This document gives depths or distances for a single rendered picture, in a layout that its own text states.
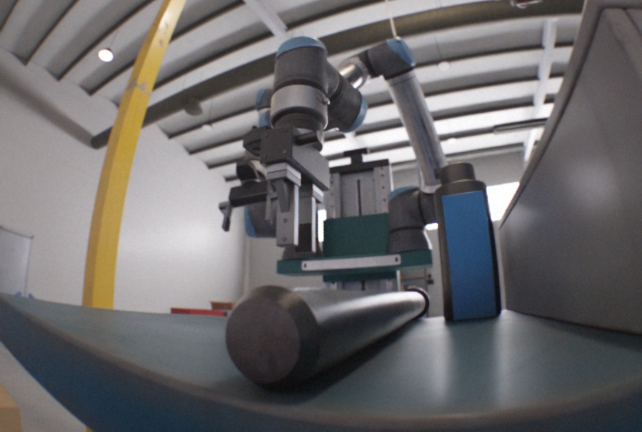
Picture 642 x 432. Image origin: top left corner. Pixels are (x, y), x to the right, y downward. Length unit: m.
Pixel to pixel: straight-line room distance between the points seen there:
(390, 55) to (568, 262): 0.99
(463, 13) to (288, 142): 5.83
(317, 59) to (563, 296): 0.47
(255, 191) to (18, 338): 0.81
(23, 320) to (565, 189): 0.38
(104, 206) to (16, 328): 1.92
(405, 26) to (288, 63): 5.57
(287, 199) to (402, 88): 0.80
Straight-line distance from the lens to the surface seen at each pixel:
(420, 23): 6.06
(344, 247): 1.48
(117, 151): 2.32
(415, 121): 1.15
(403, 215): 1.30
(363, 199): 1.60
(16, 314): 0.31
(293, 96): 0.48
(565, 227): 0.22
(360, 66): 1.12
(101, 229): 2.17
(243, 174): 1.01
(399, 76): 1.13
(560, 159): 0.21
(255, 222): 1.42
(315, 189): 0.48
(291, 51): 0.54
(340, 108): 0.59
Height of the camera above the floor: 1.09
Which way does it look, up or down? 20 degrees up
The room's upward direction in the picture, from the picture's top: 1 degrees counter-clockwise
